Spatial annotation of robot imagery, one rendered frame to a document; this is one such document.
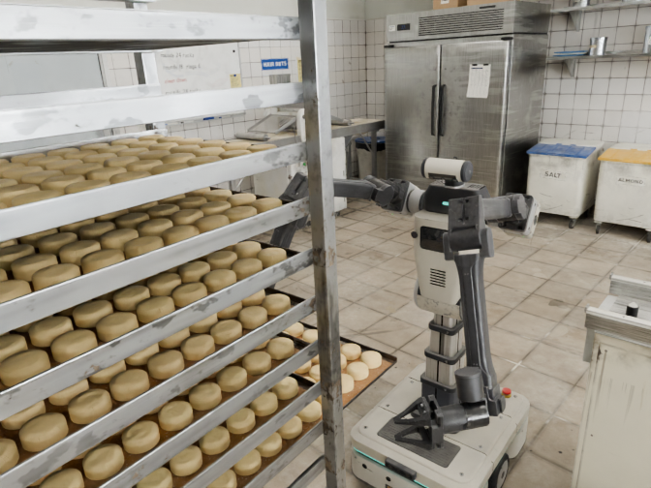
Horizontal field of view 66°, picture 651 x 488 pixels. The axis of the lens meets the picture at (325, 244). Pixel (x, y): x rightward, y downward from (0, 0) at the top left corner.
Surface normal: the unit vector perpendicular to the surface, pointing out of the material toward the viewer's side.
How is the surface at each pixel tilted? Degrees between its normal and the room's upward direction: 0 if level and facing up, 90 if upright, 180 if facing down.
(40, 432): 0
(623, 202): 92
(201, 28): 90
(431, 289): 90
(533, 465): 0
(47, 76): 90
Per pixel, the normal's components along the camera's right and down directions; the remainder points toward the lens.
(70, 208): 0.78, 0.19
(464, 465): -0.04, -0.94
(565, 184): -0.65, 0.31
